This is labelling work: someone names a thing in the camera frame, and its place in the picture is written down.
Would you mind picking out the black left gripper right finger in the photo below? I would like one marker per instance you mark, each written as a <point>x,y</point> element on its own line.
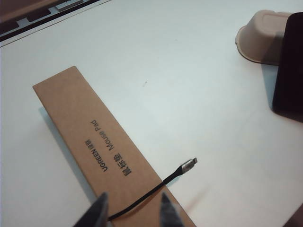
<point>169,212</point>

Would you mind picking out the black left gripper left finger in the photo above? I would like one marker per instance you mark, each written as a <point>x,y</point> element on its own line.
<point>97,212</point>

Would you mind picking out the black smartphone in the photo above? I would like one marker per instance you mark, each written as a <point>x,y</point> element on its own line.
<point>290,71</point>

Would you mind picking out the long brown cardboard box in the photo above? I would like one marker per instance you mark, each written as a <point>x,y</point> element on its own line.
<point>94,132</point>

